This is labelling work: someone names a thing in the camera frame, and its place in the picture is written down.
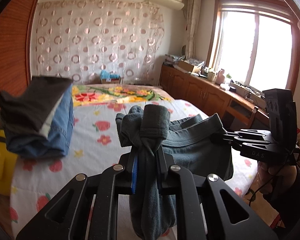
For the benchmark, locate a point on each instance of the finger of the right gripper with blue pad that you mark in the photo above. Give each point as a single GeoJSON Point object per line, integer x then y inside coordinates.
{"type": "Point", "coordinates": [252, 133]}
{"type": "Point", "coordinates": [237, 140]}

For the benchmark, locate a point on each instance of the pink figurine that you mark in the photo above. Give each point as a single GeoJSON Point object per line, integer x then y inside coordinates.
{"type": "Point", "coordinates": [220, 77]}

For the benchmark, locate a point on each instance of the pink circle pattern curtain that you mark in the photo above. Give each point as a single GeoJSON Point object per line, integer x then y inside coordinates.
{"type": "Point", "coordinates": [81, 39]}

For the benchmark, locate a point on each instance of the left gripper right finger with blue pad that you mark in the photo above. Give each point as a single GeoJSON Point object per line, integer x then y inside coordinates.
{"type": "Point", "coordinates": [171, 177]}

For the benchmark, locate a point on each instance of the window with wooden frame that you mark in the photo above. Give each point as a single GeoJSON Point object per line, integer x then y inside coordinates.
{"type": "Point", "coordinates": [256, 42]}

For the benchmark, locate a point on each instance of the wooden chair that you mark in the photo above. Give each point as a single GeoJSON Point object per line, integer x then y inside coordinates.
{"type": "Point", "coordinates": [241, 112]}

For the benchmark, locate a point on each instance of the white floral bed sheet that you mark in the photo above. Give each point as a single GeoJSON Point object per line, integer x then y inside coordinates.
{"type": "Point", "coordinates": [94, 147]}

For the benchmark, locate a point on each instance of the blue item on headboard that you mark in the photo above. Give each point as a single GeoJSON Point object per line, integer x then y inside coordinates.
{"type": "Point", "coordinates": [107, 77]}

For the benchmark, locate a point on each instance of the person's right hand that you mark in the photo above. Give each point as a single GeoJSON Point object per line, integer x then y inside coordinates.
{"type": "Point", "coordinates": [271, 178]}

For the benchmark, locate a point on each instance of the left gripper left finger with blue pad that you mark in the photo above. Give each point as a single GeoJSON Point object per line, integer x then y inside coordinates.
{"type": "Point", "coordinates": [121, 178]}

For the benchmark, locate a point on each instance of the brown wooden wardrobe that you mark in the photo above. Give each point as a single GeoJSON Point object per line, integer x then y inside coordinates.
{"type": "Point", "coordinates": [15, 32]}

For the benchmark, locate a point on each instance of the white cup on cabinet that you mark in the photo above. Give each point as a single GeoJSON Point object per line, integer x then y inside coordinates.
{"type": "Point", "coordinates": [211, 75]}

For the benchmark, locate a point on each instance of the wooden sideboard cabinet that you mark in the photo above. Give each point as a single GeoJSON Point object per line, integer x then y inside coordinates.
{"type": "Point", "coordinates": [206, 96]}

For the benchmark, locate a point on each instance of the pink floral blanket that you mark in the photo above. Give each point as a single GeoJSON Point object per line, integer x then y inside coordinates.
{"type": "Point", "coordinates": [83, 95]}

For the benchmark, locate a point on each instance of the cardboard box on cabinet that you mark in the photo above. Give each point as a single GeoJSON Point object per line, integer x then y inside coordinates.
{"type": "Point", "coordinates": [194, 67]}

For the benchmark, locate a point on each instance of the yellow plush toy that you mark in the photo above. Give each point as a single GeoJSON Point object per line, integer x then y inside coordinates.
{"type": "Point", "coordinates": [7, 165]}

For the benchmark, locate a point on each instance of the folded blue denim jeans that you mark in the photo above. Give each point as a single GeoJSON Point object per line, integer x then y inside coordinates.
{"type": "Point", "coordinates": [57, 143]}

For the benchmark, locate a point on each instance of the folded black garment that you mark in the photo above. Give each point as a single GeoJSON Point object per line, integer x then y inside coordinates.
{"type": "Point", "coordinates": [32, 112]}

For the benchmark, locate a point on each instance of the beige side window curtain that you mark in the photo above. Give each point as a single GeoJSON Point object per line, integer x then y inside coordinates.
{"type": "Point", "coordinates": [193, 13]}

